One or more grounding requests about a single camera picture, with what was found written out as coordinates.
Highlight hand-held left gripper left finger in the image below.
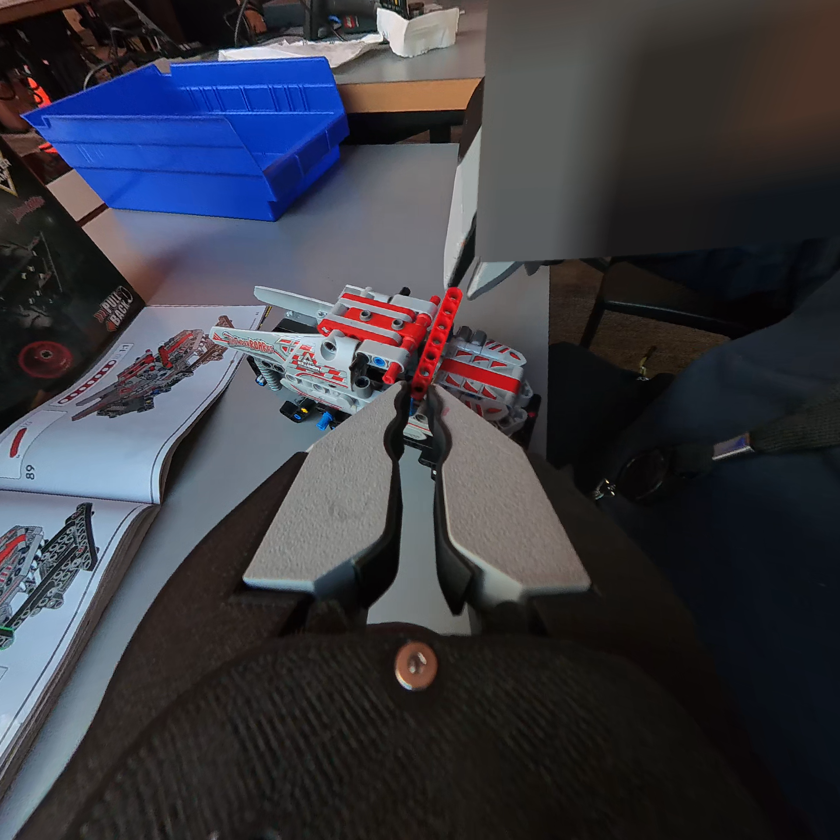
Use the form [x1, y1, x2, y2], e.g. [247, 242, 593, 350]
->
[241, 382, 409, 610]

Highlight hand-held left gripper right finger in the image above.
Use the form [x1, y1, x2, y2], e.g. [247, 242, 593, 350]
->
[419, 386, 593, 616]

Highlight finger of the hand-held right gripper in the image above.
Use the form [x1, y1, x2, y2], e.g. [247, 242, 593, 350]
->
[467, 260, 527, 301]
[443, 128, 484, 287]

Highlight red lego beam with holes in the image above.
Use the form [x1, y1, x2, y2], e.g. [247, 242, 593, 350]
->
[412, 287, 466, 403]

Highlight grey and red lego truck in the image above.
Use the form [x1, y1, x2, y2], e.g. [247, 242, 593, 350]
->
[210, 283, 542, 483]

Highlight open lego instruction booklet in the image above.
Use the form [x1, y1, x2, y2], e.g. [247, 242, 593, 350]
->
[0, 303, 270, 782]

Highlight black lego set box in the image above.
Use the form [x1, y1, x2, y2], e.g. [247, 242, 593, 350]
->
[0, 134, 147, 434]

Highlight grey table with wooden edge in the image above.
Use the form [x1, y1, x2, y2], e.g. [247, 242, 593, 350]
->
[220, 20, 487, 144]

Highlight folded white tissue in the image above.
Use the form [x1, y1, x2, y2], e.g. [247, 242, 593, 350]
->
[375, 7, 460, 59]

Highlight black device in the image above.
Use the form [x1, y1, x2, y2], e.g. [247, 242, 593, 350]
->
[308, 0, 382, 40]

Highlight crumpled white paper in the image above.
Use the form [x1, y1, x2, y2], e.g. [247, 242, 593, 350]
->
[218, 36, 385, 68]

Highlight blue plastic bin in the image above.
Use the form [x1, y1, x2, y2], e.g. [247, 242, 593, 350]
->
[21, 56, 350, 222]

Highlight black chair frame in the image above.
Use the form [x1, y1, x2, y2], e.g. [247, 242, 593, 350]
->
[581, 258, 731, 349]

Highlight black badge reel lanyard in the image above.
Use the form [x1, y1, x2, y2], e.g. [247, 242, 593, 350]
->
[594, 387, 840, 506]

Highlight black cables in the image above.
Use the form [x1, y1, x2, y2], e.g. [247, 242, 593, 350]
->
[82, 36, 201, 76]

